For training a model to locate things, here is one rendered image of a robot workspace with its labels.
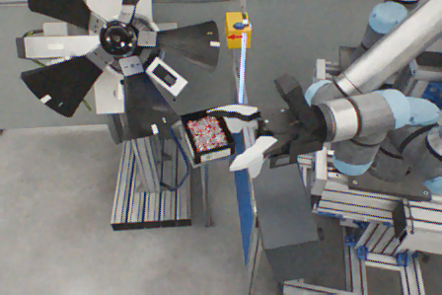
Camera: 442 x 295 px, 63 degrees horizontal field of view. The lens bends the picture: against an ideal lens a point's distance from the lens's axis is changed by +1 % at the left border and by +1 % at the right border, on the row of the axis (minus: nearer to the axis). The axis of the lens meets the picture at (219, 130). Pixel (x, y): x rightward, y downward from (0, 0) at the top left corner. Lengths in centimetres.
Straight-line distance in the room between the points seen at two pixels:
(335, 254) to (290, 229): 119
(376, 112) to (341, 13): 162
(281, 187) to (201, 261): 132
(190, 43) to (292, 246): 83
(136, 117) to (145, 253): 101
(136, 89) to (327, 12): 129
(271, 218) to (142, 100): 73
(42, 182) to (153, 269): 96
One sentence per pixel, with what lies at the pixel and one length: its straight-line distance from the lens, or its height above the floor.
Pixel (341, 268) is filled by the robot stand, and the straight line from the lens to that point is 191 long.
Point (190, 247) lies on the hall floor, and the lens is 210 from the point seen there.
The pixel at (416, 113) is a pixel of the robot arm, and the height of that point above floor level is 127.
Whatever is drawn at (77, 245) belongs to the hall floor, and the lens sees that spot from 224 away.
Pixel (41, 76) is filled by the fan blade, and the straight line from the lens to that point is 139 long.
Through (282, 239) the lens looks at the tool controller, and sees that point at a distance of 74.
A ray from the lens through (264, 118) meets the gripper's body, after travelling 62.
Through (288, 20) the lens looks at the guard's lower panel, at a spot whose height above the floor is 83.
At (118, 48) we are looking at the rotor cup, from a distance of 130.
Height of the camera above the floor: 190
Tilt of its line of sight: 47 degrees down
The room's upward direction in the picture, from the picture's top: straight up
